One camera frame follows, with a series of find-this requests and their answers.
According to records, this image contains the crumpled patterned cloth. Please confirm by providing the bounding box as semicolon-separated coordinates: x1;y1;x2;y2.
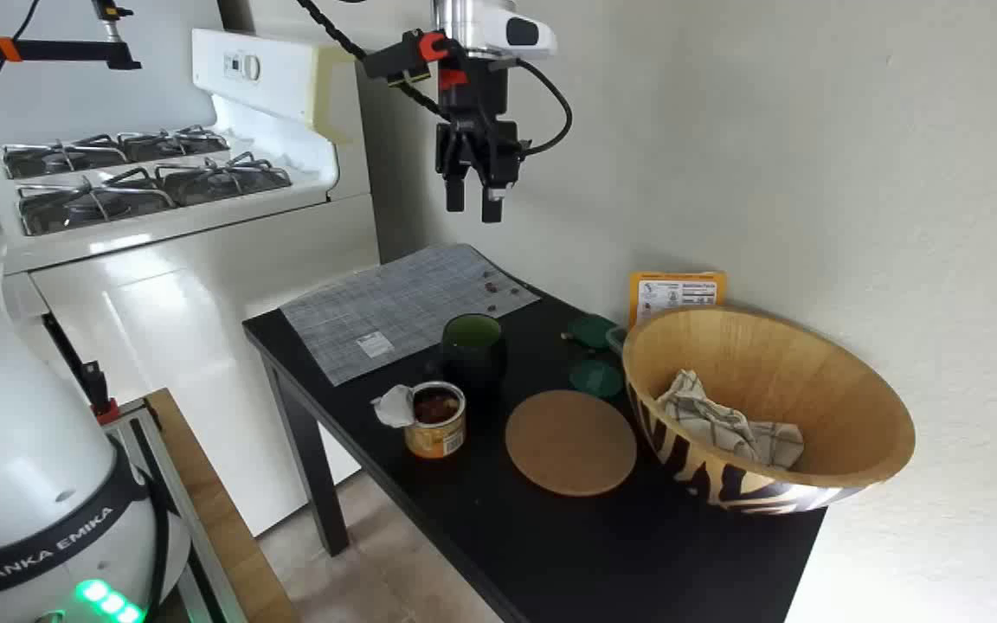
656;371;804;467

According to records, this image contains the round cork coaster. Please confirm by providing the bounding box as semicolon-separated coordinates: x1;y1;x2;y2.
506;391;637;499

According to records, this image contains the wooden bench edge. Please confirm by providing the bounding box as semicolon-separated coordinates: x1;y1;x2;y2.
145;391;300;623

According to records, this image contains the green container lid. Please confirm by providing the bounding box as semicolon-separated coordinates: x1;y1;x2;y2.
569;356;623;399

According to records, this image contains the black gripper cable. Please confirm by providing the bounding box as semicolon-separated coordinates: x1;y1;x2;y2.
293;0;577;158

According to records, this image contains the black side table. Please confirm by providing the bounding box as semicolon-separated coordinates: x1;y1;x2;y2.
241;240;830;623

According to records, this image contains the white gas stove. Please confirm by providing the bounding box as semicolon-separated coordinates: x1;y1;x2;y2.
0;29;377;533

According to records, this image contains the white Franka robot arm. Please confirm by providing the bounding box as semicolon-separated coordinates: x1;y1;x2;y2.
0;53;377;542

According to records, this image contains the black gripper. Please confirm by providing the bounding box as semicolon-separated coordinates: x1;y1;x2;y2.
435;59;524;225

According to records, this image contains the grey patterned paper sheet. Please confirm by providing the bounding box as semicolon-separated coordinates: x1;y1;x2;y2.
285;241;536;388

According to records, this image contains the orange white carton box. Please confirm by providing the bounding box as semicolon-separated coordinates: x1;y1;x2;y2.
629;271;726;324

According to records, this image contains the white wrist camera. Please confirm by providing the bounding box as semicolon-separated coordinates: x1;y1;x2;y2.
431;0;558;59

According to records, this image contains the dark green cup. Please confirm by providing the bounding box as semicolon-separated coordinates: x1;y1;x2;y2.
440;313;506;395

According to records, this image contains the wooden zebra pattern bowl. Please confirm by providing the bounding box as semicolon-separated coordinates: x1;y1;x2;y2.
623;308;913;515

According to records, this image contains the open tin can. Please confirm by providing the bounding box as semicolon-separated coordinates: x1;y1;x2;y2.
370;381;468;462

